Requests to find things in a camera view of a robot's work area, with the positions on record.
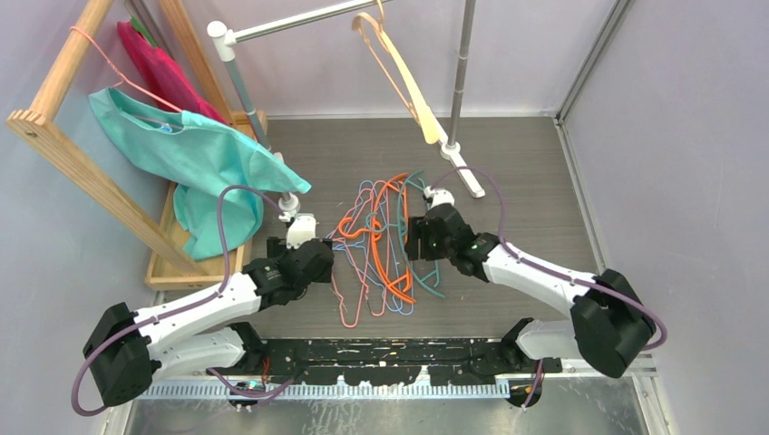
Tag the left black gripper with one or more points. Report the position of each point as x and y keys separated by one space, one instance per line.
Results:
x=277 y=247

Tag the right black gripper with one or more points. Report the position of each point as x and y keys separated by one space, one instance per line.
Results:
x=415 y=234

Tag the teal plastic hanger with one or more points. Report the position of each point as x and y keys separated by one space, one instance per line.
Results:
x=428 y=281

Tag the orange plastic hanger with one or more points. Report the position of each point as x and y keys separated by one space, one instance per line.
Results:
x=342 y=239
x=380 y=241

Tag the beige plastic hanger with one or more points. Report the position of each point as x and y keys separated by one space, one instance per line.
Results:
x=395 y=69

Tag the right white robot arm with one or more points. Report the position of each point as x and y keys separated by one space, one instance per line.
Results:
x=605 y=322

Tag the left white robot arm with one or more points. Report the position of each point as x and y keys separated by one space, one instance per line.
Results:
x=128 y=350

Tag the teal shirt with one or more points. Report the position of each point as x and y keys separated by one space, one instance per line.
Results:
x=210 y=162

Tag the wooden tray base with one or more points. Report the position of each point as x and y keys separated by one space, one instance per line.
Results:
x=164 y=276

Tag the magenta garment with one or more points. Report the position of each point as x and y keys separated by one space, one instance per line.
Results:
x=162 y=75

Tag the metal clothes rack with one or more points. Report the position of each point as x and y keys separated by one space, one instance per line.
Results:
x=372 y=14

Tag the wooden clothes rack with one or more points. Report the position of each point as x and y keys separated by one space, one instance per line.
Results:
x=35 y=125

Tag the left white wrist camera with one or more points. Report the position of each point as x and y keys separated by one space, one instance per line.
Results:
x=301 y=229

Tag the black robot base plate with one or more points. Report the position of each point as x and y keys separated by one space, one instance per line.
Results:
x=406 y=368

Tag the pink wire hanger on rack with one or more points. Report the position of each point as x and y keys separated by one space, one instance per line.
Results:
x=123 y=79

